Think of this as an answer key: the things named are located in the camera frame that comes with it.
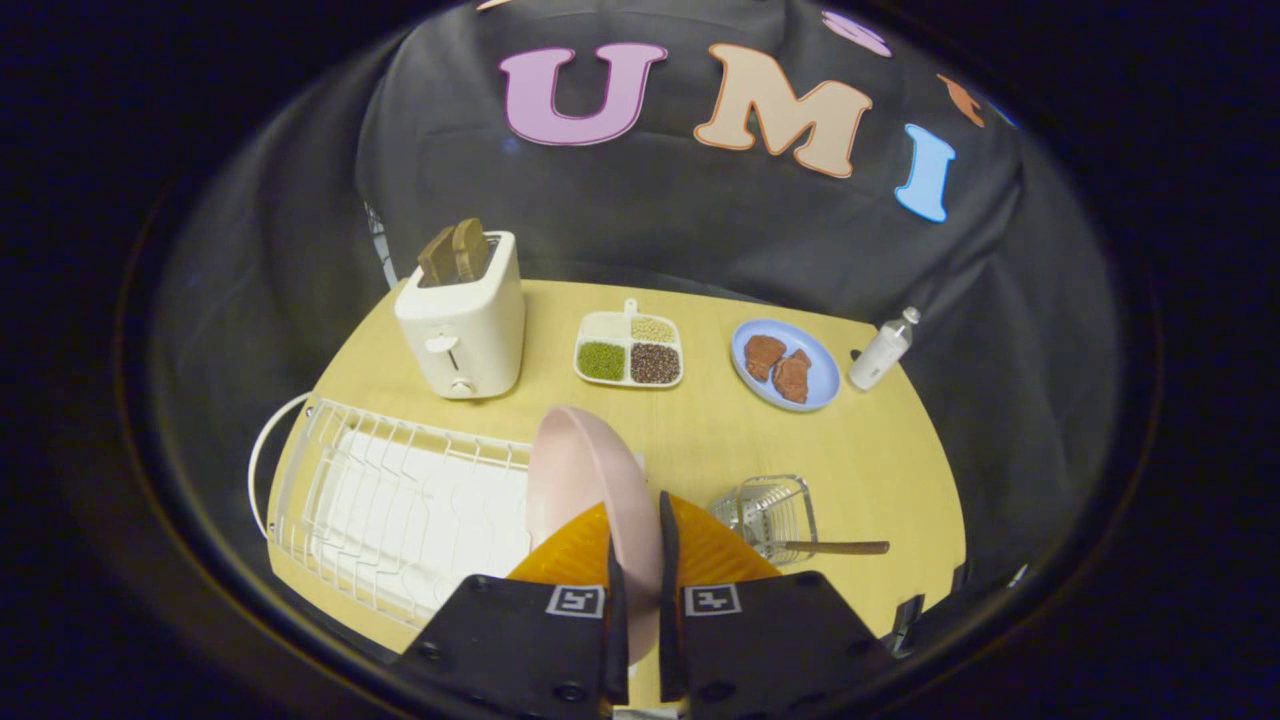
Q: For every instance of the white divided dish with beans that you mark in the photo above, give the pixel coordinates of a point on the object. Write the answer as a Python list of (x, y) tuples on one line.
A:
[(630, 350)]

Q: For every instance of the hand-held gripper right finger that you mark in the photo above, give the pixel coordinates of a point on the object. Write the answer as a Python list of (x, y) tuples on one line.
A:
[(669, 600)]

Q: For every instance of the white plastic bottle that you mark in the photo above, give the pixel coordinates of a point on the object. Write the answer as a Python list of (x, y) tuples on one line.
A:
[(880, 352)]

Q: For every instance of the brown meat piece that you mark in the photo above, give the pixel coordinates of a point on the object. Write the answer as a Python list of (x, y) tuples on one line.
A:
[(763, 355), (793, 377)]

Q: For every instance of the blue plate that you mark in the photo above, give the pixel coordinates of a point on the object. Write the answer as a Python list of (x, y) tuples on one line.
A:
[(820, 385)]

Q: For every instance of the brown toast slice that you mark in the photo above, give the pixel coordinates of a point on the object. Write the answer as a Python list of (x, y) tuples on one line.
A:
[(438, 258), (470, 248)]

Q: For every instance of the black backdrop cloth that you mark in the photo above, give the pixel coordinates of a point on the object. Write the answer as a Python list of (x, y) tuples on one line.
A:
[(650, 200)]

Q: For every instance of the white toaster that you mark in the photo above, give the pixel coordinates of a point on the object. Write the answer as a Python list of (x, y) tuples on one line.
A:
[(465, 325)]

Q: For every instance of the pink plate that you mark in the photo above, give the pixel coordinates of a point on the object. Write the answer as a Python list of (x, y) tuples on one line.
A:
[(585, 480)]

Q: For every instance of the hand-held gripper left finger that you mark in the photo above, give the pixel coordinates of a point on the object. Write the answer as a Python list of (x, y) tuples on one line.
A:
[(615, 620)]

